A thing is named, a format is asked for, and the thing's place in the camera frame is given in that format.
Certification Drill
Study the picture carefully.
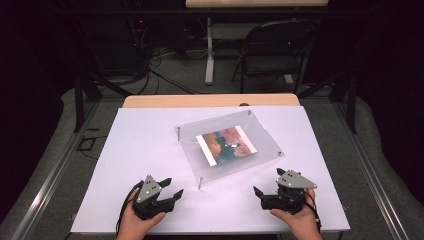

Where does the light desk with white leg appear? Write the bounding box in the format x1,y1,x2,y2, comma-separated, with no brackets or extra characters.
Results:
184,0,329,85

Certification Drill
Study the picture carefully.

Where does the black metal stand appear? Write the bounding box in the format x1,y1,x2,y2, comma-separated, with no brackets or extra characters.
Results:
73,66,133,134
297,66,358,135

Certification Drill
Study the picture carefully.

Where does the right hand-held gripper cable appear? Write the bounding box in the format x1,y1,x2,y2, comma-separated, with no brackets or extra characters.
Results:
303,189,323,233

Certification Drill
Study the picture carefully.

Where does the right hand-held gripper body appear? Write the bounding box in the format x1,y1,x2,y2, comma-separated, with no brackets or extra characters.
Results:
260,169,318,215

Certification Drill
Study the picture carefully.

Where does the white table cover sheet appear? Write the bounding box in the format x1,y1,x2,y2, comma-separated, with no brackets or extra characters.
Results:
70,105,351,234

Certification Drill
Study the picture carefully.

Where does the bundle of floor cables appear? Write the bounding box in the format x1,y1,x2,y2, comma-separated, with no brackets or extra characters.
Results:
113,46,198,96

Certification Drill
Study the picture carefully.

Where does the clear acrylic picture frame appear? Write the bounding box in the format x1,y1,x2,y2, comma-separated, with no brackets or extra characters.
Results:
174,109,286,190

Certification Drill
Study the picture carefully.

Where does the hand-held gripper cable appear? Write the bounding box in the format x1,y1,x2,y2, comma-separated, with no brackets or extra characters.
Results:
115,181,144,235
303,189,323,233

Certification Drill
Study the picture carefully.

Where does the black folding chair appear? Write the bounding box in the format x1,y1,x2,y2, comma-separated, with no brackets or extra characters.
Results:
231,18,321,95

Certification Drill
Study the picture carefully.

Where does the left hand-held gripper cable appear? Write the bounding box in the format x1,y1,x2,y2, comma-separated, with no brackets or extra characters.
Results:
115,181,144,235

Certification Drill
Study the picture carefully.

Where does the aluminium floor rail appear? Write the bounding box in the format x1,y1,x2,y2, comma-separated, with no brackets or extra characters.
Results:
333,99,412,240
11,99,101,240

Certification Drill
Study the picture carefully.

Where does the dark equipment rack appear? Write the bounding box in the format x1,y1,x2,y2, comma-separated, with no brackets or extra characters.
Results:
128,18,152,73

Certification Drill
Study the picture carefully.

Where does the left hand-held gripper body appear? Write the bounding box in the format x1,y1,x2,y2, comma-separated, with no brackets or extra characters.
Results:
132,174,176,221

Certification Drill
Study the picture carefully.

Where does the person's right hand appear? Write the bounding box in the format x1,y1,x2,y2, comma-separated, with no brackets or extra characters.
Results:
269,188,324,240

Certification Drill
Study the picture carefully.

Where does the person's left hand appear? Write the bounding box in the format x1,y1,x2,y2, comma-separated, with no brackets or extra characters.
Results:
116,189,167,240

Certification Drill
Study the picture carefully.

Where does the landscape painting print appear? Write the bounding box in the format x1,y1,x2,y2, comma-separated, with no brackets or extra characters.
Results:
195,125,258,167

